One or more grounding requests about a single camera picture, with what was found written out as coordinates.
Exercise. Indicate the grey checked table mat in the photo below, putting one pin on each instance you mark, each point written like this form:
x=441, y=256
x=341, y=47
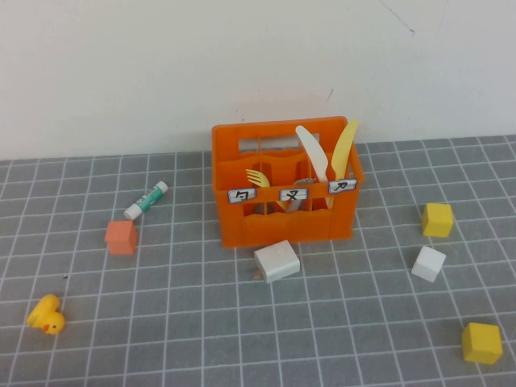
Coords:
x=201, y=322

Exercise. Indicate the white green glue stick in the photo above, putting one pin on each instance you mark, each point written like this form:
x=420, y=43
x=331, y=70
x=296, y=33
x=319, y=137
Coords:
x=145, y=200

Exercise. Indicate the yellow cube block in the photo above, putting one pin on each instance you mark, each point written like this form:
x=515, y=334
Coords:
x=481, y=344
x=437, y=219

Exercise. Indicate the yellow plastic fork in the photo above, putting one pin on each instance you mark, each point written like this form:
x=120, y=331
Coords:
x=260, y=179

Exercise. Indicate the orange cube block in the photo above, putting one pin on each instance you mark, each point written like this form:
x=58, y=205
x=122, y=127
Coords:
x=121, y=240

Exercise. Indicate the grey plastic fork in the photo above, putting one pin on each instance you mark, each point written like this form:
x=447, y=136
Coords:
x=293, y=206

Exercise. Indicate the yellow rubber duck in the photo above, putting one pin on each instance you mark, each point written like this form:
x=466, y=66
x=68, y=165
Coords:
x=46, y=318

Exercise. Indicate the white power adapter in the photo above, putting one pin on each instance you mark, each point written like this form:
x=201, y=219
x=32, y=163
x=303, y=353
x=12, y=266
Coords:
x=278, y=262

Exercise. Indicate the white label fork character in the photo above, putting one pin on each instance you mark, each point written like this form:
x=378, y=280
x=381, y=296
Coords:
x=294, y=195

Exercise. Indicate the white label spoon character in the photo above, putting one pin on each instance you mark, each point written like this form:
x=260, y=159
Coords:
x=242, y=195

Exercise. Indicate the white cube block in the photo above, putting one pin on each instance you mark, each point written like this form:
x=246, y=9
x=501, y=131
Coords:
x=428, y=264

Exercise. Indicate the white label knife character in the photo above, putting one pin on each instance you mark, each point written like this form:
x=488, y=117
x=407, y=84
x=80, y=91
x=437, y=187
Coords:
x=342, y=186

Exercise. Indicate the orange plastic cutlery holder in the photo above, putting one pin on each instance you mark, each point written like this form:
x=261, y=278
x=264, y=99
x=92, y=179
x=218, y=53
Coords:
x=282, y=231

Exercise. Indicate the white plastic knife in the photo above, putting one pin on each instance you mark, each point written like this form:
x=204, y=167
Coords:
x=312, y=149

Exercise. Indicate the yellow plastic knife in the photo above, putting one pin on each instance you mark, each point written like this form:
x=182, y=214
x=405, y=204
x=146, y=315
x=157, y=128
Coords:
x=344, y=145

